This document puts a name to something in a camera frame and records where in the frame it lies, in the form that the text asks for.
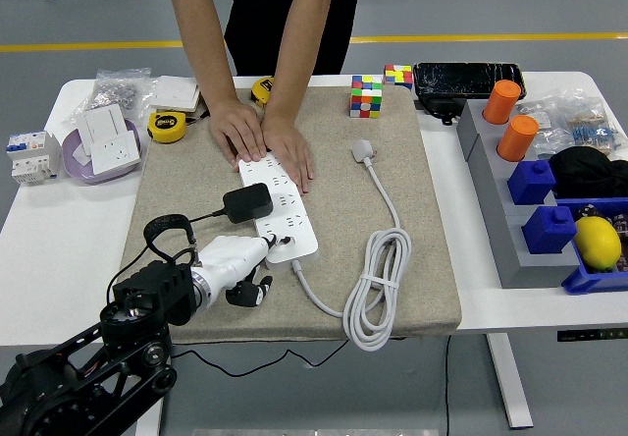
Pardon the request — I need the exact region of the person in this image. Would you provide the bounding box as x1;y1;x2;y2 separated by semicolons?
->
223;0;367;77

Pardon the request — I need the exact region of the orange cylinder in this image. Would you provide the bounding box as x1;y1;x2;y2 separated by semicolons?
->
483;79;524;126
497;114;541;163

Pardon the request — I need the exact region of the white table leg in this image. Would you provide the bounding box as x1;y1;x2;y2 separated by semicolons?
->
134;391;168;436
485;333;535;430

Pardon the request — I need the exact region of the grey-brown fabric mat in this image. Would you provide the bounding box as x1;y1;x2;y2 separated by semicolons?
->
120;85;464;345

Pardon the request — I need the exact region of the black wrapped tray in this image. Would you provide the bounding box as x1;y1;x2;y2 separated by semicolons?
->
413;60;529;101

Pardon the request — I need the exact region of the clear bag of resistors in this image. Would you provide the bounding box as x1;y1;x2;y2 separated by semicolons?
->
563;86;628;157

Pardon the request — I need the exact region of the black table control panel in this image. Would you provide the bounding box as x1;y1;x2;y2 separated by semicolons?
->
556;328;628;344

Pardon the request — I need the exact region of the clear bag of screws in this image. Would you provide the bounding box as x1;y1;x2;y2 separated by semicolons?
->
61;66;161;126

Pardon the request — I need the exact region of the person's right hand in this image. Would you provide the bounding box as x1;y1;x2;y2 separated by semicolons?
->
209;97;270;166

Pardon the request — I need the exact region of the white power cord with plug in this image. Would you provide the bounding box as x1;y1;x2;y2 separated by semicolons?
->
291;138;413;354

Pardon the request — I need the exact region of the black hanging cable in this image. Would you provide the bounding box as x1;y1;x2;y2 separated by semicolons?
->
444;335;452;436

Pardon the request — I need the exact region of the blue knobbed block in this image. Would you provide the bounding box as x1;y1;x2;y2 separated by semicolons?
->
507;159;558;206
522;204;579;255

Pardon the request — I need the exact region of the black plug adapter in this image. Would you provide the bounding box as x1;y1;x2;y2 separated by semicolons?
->
223;183;275;225

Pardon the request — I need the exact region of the white power strip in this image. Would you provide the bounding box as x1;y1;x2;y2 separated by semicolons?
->
238;156;320;270

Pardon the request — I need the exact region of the white socket plate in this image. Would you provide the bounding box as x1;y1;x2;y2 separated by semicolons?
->
89;131;143;176

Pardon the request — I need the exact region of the yellow lemon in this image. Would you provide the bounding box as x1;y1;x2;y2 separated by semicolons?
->
573;215;624;273

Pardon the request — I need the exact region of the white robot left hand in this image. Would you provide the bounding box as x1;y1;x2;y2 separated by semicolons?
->
193;233;295;308

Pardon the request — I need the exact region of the large yellow tape measure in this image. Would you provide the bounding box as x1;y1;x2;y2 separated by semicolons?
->
146;109;197;143

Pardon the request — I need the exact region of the small yellow tape measure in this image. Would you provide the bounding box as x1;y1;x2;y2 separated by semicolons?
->
249;76;275;108

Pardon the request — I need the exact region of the purple bowl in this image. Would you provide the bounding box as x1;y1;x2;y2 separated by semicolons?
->
61;117;144;186

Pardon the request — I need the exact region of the black device with tab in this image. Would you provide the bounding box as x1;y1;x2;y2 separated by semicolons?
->
415;94;470;126

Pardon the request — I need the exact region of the clear bag of small parts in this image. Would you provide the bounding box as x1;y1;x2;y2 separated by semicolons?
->
517;96;575;160

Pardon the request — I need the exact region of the person's left hand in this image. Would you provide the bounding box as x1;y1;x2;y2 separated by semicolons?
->
259;114;315;194

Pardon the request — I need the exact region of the white wall switch panel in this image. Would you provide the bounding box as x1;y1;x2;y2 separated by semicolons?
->
146;75;201;113

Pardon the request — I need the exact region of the small colourful puzzle cube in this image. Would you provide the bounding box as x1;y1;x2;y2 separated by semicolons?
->
384;63;415;91

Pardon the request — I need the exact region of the white circuit breaker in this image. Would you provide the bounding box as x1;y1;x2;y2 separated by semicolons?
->
5;130;63;186

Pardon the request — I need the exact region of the grey stepped block holder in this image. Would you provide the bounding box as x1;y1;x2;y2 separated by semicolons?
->
456;97;583;290

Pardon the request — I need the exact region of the black cloth bundle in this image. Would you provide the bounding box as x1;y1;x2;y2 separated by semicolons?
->
548;145;628;200

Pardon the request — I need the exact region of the white switch plate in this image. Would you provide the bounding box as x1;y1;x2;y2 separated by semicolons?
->
74;102;130;157

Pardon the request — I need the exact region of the blue plastic bin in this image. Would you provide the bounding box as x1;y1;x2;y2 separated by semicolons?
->
556;197;628;296

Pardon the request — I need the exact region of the large colourful puzzle cube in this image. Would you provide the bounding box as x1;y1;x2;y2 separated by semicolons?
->
349;73;385;119

